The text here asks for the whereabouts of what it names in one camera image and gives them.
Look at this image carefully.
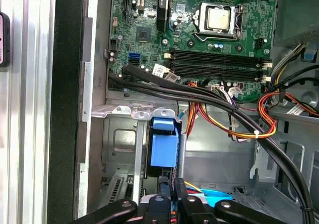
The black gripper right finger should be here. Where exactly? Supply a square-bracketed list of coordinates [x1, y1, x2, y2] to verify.
[174, 178, 287, 224]

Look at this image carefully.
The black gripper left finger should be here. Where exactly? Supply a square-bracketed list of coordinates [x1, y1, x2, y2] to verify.
[67, 176, 173, 224]

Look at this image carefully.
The hard disk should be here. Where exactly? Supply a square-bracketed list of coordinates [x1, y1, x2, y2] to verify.
[147, 116, 180, 185]

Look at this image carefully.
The metal disk bay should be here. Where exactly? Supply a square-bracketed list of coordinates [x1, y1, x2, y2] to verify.
[91, 104, 188, 210]

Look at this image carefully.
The black RAM slot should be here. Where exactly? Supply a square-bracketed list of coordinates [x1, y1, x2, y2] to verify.
[171, 55, 272, 64]
[171, 49, 272, 57]
[171, 63, 272, 72]
[171, 70, 272, 80]

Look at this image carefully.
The blue board port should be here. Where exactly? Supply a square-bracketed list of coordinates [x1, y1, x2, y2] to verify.
[128, 51, 142, 66]

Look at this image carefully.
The black PC case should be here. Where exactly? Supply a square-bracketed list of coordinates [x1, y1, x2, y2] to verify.
[47, 0, 319, 224]

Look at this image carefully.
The black square chip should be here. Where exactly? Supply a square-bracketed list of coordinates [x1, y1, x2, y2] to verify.
[136, 26, 152, 42]

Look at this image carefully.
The silver CPU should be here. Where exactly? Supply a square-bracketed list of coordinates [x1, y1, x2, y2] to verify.
[207, 6, 232, 32]

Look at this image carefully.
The CPU socket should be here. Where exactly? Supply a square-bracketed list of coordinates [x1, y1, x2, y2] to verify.
[193, 1, 244, 41]

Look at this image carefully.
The black graphics card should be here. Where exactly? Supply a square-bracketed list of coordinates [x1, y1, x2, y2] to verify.
[156, 0, 173, 33]

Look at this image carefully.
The green motherboard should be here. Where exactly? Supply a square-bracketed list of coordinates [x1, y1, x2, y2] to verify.
[107, 0, 279, 104]

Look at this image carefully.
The grey power supply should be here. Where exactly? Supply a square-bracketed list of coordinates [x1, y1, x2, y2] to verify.
[273, 0, 319, 47]

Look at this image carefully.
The black device with pink label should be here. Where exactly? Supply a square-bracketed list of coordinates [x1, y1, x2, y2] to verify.
[0, 11, 11, 68]

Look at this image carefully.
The red black power wire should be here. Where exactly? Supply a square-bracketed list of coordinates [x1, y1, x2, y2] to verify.
[184, 181, 209, 195]

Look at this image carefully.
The blue data wire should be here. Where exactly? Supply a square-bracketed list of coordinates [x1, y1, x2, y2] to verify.
[185, 188, 233, 207]

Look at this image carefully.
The orange wire bundle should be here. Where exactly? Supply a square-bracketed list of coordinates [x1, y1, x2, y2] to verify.
[186, 89, 278, 141]

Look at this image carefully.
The black cable bundle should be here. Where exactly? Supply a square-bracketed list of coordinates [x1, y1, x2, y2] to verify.
[109, 64, 315, 224]

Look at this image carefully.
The yellow black wire bundle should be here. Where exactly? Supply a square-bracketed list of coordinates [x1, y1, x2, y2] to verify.
[269, 43, 308, 85]

